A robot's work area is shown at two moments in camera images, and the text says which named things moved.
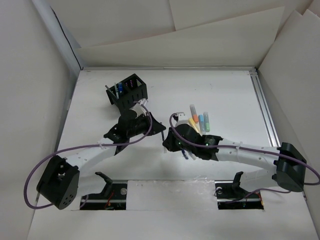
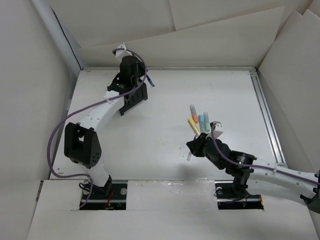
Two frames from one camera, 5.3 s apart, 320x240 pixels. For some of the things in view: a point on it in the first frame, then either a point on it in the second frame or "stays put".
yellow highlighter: (194, 125) stays put
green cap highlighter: (206, 116) stays put
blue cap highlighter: (201, 120) stays put
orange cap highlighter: (194, 113) stays put
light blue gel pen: (162, 135) -> (150, 80)
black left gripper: (157, 127) -> (142, 69)
